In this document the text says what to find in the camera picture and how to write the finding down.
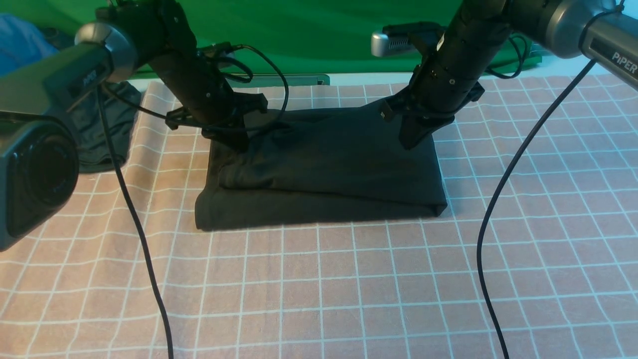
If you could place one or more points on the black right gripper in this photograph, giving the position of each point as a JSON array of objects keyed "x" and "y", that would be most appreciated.
[{"x": 453, "y": 59}]

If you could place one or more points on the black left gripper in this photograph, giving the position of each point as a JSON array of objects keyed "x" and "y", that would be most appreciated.
[{"x": 208, "y": 101}]

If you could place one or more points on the dark gray long-sleeve shirt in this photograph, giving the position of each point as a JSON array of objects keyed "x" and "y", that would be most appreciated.
[{"x": 326, "y": 165}]

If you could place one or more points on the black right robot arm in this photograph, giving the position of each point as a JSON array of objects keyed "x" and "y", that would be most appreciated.
[{"x": 567, "y": 28}]

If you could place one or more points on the green backdrop cloth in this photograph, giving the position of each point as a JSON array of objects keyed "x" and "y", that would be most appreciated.
[{"x": 313, "y": 36}]

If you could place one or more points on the dark crumpled garment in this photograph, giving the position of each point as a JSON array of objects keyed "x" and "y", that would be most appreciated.
[{"x": 93, "y": 153}]

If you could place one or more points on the pink checkered tablecloth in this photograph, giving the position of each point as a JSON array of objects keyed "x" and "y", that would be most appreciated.
[{"x": 560, "y": 255}]

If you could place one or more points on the blue crumpled garment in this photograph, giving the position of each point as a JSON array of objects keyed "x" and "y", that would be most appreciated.
[{"x": 21, "y": 44}]

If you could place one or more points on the teal metal rail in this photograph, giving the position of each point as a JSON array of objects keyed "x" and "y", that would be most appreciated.
[{"x": 273, "y": 80}]

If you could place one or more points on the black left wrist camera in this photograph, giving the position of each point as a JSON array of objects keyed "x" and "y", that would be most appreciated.
[{"x": 223, "y": 52}]

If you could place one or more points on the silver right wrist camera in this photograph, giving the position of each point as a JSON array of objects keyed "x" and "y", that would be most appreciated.
[{"x": 398, "y": 40}]

